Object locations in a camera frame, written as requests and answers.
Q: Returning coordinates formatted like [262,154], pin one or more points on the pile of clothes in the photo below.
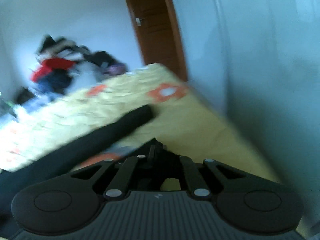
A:
[90,68]

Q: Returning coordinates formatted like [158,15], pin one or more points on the brown wooden door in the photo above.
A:
[156,27]

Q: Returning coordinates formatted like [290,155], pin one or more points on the red jacket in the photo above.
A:
[49,65]

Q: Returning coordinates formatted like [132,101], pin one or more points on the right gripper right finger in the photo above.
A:
[247,202]

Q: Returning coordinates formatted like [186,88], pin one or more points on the black pants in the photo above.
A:
[145,213]

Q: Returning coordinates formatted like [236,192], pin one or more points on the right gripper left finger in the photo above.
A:
[66,203]

